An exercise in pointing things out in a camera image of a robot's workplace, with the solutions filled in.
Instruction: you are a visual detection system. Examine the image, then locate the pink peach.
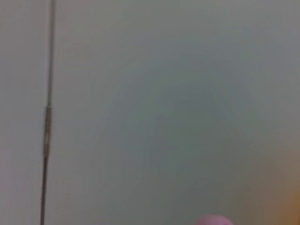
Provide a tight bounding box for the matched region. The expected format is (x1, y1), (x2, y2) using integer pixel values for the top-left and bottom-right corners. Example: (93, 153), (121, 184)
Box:
(194, 214), (237, 225)

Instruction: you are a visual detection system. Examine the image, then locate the yellow plastic bin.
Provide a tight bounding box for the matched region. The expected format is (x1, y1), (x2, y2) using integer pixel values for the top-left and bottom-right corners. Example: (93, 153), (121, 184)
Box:
(276, 178), (300, 225)

